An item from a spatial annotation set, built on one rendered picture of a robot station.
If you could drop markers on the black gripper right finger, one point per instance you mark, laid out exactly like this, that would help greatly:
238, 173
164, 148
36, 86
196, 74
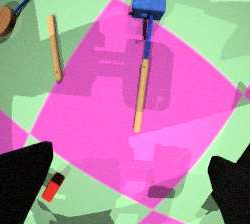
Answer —
231, 185

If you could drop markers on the blue cord with tan wooden stick end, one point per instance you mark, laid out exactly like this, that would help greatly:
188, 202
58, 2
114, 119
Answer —
143, 73

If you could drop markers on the round brown wooden button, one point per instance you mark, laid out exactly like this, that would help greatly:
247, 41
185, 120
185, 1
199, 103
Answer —
7, 20

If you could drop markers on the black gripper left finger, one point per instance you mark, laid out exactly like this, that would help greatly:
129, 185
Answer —
22, 173

